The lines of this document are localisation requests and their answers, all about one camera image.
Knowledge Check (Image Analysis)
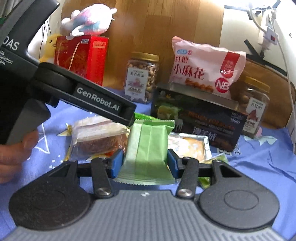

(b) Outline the person's left hand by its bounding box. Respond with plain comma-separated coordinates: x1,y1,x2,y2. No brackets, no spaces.
0,130,39,184

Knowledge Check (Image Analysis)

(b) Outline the dark metal tin box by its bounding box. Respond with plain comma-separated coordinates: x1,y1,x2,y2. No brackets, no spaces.
151,83,247,152

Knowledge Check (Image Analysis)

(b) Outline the wrapped yellow pastry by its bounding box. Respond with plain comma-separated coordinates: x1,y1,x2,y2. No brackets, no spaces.
168,133,212,162

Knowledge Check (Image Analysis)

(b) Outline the pink fried dough snack bag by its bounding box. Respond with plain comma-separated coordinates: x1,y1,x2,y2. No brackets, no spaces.
169,36,246,99

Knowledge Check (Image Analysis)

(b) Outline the green snack packet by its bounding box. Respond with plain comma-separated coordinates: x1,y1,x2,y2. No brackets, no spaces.
114,120,175,186

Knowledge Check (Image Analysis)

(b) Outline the yellow plush toy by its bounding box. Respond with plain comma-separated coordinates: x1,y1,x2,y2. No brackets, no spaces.
39,34,62,63

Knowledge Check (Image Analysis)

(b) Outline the white power strip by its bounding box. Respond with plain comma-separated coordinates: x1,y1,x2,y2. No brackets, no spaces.
257,9,278,52

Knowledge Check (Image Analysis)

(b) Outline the red gift box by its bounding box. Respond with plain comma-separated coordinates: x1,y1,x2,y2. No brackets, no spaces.
54,35,109,86

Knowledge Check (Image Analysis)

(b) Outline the clear brown cake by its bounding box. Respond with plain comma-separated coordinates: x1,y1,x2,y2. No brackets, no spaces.
65,116,130,161

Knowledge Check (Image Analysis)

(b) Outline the nut jar gold lid right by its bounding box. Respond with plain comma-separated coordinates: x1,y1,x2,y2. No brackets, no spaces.
238,76,270,138

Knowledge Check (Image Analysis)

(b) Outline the nut jar gold lid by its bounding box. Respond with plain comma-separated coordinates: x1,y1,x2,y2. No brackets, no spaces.
124,52,159,104
238,76,270,138

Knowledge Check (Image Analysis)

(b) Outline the nut jar gold lid left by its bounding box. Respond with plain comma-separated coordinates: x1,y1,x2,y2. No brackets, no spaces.
124,52,159,104

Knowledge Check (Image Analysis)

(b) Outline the pink white plush toy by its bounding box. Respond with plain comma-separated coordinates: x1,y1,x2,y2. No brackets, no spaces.
60,4,117,38

